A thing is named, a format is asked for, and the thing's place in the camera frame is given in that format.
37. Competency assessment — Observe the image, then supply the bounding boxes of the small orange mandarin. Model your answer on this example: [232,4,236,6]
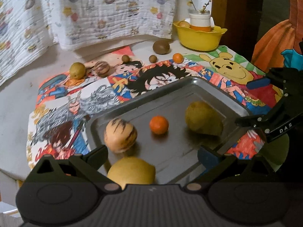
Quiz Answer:
[172,53,184,64]

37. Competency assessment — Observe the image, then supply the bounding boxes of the yellow-green guava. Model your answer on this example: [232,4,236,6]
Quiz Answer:
[69,62,86,80]

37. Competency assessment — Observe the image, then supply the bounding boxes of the striped brown round fruit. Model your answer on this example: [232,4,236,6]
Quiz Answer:
[94,61,110,77]

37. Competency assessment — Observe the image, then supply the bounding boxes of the brown kiwi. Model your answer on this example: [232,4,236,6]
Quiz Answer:
[152,40,170,55]

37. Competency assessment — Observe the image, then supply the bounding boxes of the small brown nut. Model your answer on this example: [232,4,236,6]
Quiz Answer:
[149,55,158,63]
[121,54,130,63]

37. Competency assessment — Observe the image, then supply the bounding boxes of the orange fabric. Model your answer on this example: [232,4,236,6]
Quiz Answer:
[252,0,302,72]

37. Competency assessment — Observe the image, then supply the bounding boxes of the yellow lemon near tray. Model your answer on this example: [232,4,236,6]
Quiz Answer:
[107,157,156,189]

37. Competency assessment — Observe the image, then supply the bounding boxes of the yellow lemon tray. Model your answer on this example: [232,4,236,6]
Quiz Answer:
[107,157,156,189]
[185,101,224,136]

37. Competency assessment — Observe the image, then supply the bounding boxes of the striped pepino melon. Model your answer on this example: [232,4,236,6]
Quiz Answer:
[104,118,138,153]

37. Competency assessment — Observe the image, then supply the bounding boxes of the metal baking tray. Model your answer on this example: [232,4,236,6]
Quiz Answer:
[86,77,250,186]

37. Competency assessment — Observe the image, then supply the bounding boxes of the yellow lemon far tray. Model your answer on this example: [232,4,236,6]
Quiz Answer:
[185,101,224,136]

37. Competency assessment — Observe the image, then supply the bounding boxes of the yellow plastic bowl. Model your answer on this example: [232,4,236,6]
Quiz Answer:
[173,21,227,51]

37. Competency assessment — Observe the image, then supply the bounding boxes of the cartoon drawing paper mat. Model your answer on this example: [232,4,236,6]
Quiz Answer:
[26,46,283,168]

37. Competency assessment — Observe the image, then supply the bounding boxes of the orange mandarin on tray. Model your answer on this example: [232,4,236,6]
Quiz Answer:
[149,116,169,135]

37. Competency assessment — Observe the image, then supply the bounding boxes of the white orange cup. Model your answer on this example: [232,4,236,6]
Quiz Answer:
[189,10,211,32]

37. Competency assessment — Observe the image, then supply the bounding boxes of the pale fruit in bowl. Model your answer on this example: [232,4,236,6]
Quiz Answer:
[178,21,191,28]

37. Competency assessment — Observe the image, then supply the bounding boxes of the dried flower twig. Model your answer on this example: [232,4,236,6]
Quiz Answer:
[187,0,213,14]

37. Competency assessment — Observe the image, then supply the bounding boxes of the white printed muslin cloth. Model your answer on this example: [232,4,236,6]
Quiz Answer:
[1,0,176,82]

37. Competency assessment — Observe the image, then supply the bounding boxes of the wooden door frame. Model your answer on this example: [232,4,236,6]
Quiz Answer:
[212,0,263,49]

